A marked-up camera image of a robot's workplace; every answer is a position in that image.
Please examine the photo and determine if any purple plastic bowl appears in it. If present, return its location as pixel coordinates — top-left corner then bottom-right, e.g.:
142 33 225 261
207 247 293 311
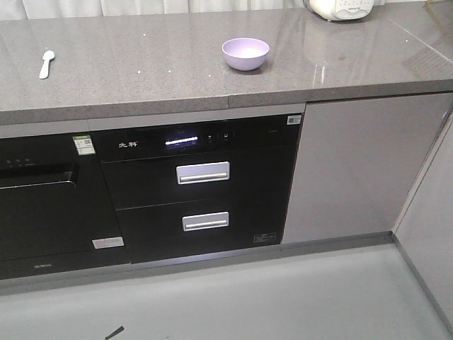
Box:
222 38 270 71

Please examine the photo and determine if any mint green plastic spoon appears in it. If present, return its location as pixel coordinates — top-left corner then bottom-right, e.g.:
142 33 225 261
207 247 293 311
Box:
39 50 56 79

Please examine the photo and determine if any black disinfection cabinet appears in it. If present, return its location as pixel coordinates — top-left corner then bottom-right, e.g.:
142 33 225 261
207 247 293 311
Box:
92 113 304 264

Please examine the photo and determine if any black built-in dishwasher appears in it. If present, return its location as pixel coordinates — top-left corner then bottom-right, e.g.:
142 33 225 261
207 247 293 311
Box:
1 132 130 279

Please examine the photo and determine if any white rice cooker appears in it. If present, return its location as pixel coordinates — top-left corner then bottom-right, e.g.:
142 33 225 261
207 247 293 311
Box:
304 0 374 21

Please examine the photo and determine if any black floor tape strip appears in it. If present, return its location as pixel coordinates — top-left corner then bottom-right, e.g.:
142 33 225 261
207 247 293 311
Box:
105 326 125 340

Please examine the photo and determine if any white curtain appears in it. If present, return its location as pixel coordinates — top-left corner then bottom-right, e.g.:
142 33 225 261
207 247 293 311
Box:
0 0 430 22

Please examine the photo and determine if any upper silver drawer handle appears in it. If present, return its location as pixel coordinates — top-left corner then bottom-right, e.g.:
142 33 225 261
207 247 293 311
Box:
176 161 230 185

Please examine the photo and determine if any silver drawer handle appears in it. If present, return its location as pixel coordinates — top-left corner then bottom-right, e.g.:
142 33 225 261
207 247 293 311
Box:
182 212 229 232
176 161 230 185

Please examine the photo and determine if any lower silver drawer handle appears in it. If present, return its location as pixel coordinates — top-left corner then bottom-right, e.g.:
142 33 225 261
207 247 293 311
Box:
182 212 229 232

